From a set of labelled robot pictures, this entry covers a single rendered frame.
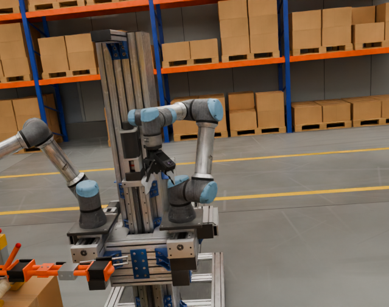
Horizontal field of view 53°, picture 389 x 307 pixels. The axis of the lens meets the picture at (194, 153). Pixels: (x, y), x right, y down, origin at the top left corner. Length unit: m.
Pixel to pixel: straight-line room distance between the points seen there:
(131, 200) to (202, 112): 0.64
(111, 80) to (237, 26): 6.57
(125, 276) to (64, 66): 7.29
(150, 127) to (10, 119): 8.37
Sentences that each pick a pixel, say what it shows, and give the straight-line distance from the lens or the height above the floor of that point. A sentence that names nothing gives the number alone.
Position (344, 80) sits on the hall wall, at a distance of 10.36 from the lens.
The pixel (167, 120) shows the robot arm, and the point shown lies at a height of 1.63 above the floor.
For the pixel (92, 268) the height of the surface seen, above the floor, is 1.10.
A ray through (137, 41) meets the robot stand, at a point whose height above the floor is 1.98.
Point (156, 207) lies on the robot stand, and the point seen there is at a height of 1.05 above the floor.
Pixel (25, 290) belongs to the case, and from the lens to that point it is 1.99.
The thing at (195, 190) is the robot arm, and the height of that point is 1.22.
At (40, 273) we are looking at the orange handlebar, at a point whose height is 1.08.
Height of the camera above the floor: 1.90
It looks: 15 degrees down
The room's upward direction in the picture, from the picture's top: 6 degrees counter-clockwise
